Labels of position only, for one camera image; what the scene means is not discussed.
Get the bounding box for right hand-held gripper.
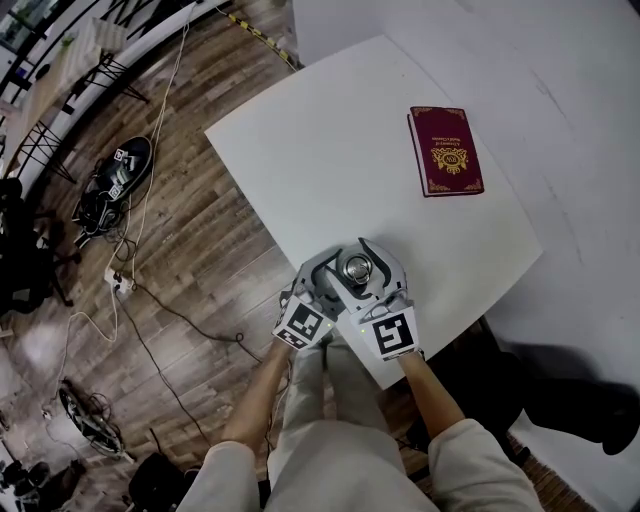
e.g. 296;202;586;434
323;238;421;362

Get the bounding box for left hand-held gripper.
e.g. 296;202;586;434
272;248;349;352

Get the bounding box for small silver metal can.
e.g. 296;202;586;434
340;252;377;287

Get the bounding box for person's left forearm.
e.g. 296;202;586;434
219;339;294;454

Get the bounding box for person's right forearm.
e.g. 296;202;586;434
399;352;467;442

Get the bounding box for dark red hardcover book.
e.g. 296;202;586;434
406;105;485;198

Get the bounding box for person's beige trousers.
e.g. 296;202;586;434
267;339;441;512

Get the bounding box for white power strip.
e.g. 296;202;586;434
103;267;136;294

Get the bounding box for person's beige sweatshirt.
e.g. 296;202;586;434
174;417;546;512

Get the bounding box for black open bag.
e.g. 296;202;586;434
94;135;154;202

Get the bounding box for black bag on floor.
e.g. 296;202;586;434
72;189;127;249

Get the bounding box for yellow black striped floor strip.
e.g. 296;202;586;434
214;4;302;72

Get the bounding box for black backpack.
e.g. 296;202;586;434
128;452;202;512

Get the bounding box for white cloth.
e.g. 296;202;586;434
92;17;127;52

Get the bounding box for white table with black legs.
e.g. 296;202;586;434
0;19;151;187

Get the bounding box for pile of dark equipment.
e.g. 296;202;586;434
0;457;86;512

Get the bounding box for black cable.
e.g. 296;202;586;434
132;282;265;365
117;294;212;447

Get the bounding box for long white cable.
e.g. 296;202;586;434
42;4;197;422

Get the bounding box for black ring-shaped device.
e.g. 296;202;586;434
58;379;137;464

